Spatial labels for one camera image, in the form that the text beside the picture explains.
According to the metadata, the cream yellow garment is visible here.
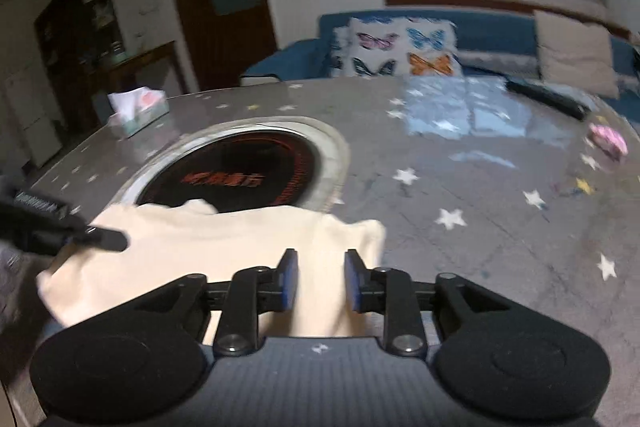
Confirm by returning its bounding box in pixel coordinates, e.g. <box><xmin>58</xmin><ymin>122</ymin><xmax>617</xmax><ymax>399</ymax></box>
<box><xmin>37</xmin><ymin>199</ymin><xmax>386</xmax><ymax>337</ymax></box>

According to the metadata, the round induction cooker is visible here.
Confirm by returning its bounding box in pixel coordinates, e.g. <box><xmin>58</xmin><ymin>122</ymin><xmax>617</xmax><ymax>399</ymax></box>
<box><xmin>112</xmin><ymin>116</ymin><xmax>350</xmax><ymax>213</ymax></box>

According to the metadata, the tissue box with white tissue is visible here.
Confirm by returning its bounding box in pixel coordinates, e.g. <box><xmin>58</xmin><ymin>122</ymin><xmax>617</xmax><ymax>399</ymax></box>
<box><xmin>107</xmin><ymin>87</ymin><xmax>169</xmax><ymax>139</ymax></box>

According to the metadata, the dark wooden cabinet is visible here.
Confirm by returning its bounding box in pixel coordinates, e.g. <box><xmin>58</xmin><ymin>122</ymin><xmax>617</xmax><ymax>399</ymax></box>
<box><xmin>1</xmin><ymin>0</ymin><xmax>188</xmax><ymax>170</ymax></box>

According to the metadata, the butterfly print pillow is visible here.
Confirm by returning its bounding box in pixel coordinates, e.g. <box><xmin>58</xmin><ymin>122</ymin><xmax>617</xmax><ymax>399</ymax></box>
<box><xmin>330</xmin><ymin>16</ymin><xmax>462</xmax><ymax>77</ymax></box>

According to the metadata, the black remote control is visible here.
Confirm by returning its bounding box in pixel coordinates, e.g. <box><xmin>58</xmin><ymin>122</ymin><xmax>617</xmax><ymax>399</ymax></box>
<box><xmin>506</xmin><ymin>77</ymin><xmax>591</xmax><ymax>121</ymax></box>

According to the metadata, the blue sofa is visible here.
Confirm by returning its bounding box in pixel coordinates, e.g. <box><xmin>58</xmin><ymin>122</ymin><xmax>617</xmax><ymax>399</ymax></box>
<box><xmin>240</xmin><ymin>8</ymin><xmax>640</xmax><ymax>128</ymax></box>

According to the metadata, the pink crumpled cloth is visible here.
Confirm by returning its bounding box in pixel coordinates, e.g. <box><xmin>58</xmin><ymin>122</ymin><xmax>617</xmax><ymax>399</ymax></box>
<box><xmin>589</xmin><ymin>124</ymin><xmax>628</xmax><ymax>161</ymax></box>

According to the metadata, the beige cushion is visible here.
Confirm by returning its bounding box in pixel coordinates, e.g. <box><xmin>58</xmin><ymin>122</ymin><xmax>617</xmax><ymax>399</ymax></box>
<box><xmin>534</xmin><ymin>11</ymin><xmax>620</xmax><ymax>98</ymax></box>

